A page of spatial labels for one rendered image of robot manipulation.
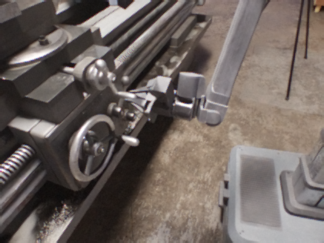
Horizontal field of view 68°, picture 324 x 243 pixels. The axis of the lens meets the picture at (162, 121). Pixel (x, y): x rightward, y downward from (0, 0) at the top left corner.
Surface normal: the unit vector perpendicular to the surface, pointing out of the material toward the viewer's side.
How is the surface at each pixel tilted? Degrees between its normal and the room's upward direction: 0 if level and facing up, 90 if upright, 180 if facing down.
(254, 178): 0
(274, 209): 0
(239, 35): 65
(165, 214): 0
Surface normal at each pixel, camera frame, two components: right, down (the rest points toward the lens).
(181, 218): -0.05, -0.73
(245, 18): -0.04, 0.33
